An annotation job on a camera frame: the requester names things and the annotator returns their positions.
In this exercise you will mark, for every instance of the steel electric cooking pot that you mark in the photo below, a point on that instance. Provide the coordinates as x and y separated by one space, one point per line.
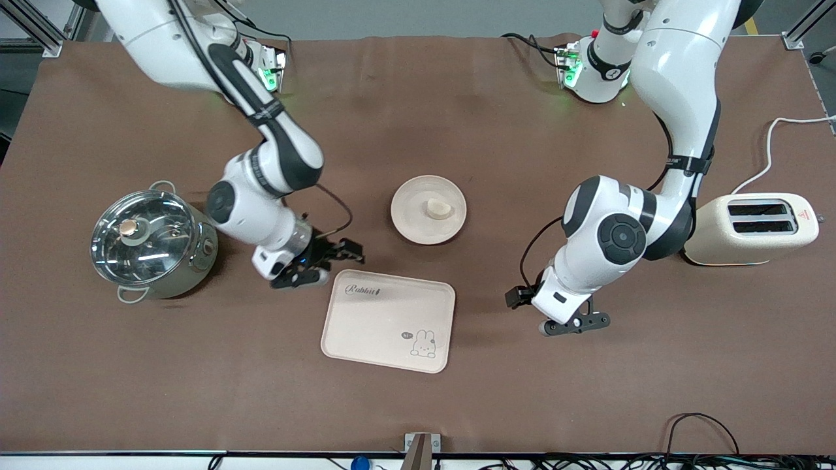
189 261

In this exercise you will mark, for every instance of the cream round plate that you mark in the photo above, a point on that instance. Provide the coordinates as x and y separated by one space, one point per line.
411 219

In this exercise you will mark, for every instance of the small black round foot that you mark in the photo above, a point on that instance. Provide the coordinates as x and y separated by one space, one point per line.
816 57

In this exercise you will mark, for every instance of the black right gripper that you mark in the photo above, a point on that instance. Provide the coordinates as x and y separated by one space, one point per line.
321 252

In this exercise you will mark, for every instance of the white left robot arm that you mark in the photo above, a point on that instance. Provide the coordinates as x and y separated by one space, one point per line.
679 98

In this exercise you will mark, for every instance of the aluminium frame profile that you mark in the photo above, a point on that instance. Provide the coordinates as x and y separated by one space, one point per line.
803 32
39 29

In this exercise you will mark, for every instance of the metal base connector panel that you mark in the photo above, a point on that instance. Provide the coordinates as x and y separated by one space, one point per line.
567 65

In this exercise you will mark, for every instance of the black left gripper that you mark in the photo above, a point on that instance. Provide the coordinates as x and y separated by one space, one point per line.
518 297

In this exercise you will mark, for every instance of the cream rabbit print tray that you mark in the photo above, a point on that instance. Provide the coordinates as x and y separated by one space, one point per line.
385 320

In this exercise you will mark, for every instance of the grey metal mount bracket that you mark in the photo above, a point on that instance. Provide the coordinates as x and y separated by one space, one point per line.
421 450

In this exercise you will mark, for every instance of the blue round cap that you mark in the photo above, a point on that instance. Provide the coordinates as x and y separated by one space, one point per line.
360 464

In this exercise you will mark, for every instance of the small pale bun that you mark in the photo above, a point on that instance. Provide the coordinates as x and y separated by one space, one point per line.
439 209

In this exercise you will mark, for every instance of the cream two-slot toaster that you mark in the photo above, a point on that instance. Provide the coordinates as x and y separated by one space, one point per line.
751 241

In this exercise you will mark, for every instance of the brown table cloth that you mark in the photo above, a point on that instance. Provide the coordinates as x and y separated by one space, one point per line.
457 405

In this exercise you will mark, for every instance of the glass pot lid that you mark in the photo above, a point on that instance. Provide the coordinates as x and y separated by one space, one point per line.
140 235

